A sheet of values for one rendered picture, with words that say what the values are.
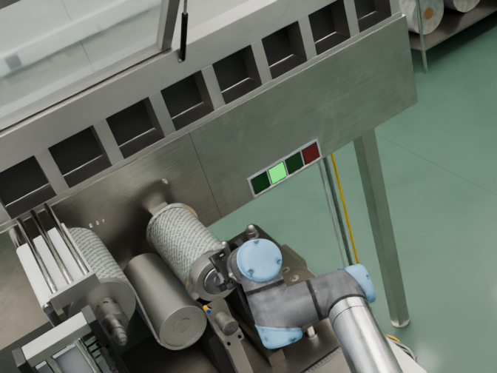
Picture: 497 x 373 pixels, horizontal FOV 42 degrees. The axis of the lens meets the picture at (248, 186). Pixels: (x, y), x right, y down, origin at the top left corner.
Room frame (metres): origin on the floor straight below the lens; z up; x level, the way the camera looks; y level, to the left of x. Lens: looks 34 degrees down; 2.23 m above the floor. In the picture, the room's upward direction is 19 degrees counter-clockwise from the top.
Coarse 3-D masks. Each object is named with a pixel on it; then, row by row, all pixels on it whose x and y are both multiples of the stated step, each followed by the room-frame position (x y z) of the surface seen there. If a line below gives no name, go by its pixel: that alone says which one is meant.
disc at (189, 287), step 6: (204, 252) 1.13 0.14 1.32; (210, 252) 1.13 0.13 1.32; (216, 252) 1.13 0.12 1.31; (198, 258) 1.12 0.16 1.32; (204, 258) 1.12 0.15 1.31; (192, 264) 1.11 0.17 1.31; (198, 264) 1.12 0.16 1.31; (192, 270) 1.11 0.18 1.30; (186, 276) 1.11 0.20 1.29; (192, 276) 1.11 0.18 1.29; (186, 282) 1.10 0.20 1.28; (192, 282) 1.11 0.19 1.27; (186, 288) 1.10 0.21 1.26; (192, 288) 1.11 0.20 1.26; (234, 288) 1.14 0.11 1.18; (192, 294) 1.10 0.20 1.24; (198, 300) 1.11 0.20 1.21; (204, 300) 1.11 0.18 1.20
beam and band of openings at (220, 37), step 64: (256, 0) 1.64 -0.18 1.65; (320, 0) 1.64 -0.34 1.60; (384, 0) 1.74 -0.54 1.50; (192, 64) 1.51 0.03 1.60; (256, 64) 1.57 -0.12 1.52; (64, 128) 1.39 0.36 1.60; (128, 128) 1.51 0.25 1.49; (192, 128) 1.49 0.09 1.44; (0, 192) 1.39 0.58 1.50; (64, 192) 1.36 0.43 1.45
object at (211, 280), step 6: (210, 270) 1.11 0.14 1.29; (210, 276) 1.10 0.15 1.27; (216, 276) 1.11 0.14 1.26; (204, 282) 1.10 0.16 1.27; (210, 282) 1.10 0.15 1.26; (216, 282) 1.10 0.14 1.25; (204, 288) 1.10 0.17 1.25; (210, 288) 1.10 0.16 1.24; (216, 288) 1.10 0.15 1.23; (216, 294) 1.10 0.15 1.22
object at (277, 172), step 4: (280, 164) 1.55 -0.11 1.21; (272, 168) 1.54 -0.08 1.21; (276, 168) 1.54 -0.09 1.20; (280, 168) 1.55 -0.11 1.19; (284, 168) 1.55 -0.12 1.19; (272, 172) 1.54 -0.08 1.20; (276, 172) 1.54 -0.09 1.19; (280, 172) 1.54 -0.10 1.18; (284, 172) 1.55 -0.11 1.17; (272, 176) 1.53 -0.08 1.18; (276, 176) 1.54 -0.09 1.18; (280, 176) 1.54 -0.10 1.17; (284, 176) 1.55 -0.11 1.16; (272, 180) 1.53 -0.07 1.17; (276, 180) 1.54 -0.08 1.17
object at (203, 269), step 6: (204, 264) 1.11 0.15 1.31; (210, 264) 1.11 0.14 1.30; (198, 270) 1.11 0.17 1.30; (204, 270) 1.10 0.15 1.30; (198, 276) 1.10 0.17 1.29; (204, 276) 1.10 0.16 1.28; (198, 282) 1.09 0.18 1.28; (198, 288) 1.09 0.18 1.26; (198, 294) 1.09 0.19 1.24; (204, 294) 1.10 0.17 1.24; (210, 294) 1.10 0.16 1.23; (222, 294) 1.11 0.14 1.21; (228, 294) 1.11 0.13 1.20; (210, 300) 1.10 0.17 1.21
